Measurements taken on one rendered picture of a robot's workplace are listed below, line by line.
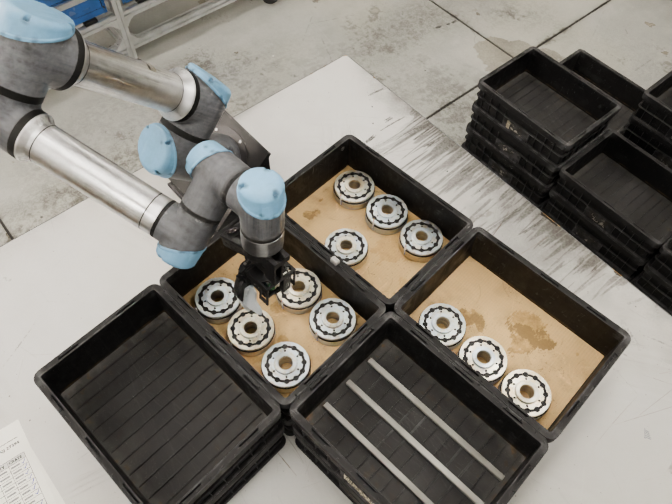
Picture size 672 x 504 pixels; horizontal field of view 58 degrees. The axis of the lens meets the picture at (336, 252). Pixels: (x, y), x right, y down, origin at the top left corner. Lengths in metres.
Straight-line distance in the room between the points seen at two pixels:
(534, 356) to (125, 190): 0.90
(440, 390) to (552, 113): 1.32
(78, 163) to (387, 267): 0.71
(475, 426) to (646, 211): 1.26
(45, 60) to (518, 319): 1.07
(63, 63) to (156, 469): 0.77
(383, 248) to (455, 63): 1.90
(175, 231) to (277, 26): 2.43
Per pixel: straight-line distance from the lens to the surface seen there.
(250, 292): 1.17
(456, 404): 1.32
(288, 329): 1.36
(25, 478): 1.53
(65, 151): 1.13
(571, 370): 1.42
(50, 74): 1.17
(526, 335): 1.42
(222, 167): 1.01
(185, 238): 1.06
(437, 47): 3.32
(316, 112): 1.93
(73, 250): 1.74
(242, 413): 1.30
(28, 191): 2.90
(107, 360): 1.41
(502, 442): 1.32
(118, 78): 1.26
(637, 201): 2.37
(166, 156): 1.42
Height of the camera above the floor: 2.06
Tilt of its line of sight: 58 degrees down
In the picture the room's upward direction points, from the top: 1 degrees clockwise
